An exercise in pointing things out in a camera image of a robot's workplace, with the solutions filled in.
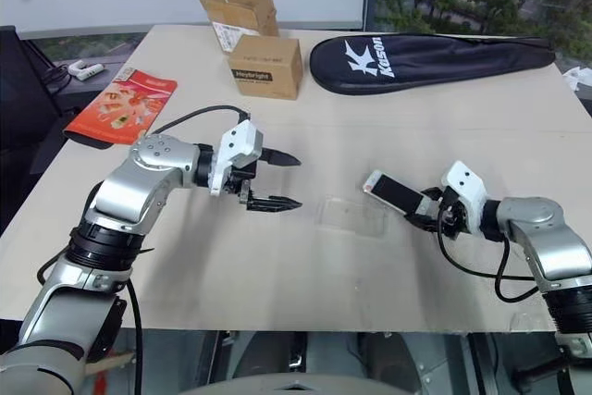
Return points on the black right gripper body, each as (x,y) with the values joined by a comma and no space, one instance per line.
(449,221)

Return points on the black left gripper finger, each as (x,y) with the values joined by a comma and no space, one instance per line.
(282,159)
(273,204)

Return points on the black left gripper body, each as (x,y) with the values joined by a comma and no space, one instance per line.
(237,178)

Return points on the white smartphone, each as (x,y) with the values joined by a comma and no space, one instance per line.
(393,192)

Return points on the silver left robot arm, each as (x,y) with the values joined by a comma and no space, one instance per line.
(125,187)

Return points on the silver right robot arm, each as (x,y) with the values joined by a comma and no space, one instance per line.
(536,228)

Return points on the clear plastic phone case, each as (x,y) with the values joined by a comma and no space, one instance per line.
(352,215)

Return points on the closed brown cardboard box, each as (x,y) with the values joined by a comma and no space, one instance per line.
(266,69)

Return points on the black Kason racket bag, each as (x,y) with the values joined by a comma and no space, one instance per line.
(416,62)

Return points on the red orange snack packet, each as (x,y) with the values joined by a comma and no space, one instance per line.
(122,108)

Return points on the open brown cardboard box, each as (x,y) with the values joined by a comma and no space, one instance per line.
(240,11)

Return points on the white crumpled paper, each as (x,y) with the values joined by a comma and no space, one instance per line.
(578,82)

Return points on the grey curved robot body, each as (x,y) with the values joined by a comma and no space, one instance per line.
(296,388)

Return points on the white plug adapter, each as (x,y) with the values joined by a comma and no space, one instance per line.
(85,70)

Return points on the black furniture panel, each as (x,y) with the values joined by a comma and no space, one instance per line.
(23,113)

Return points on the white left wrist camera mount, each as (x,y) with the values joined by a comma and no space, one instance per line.
(240,143)

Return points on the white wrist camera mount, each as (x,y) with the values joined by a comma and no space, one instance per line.
(240,143)
(467,187)

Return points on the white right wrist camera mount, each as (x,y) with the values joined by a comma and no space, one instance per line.
(467,187)

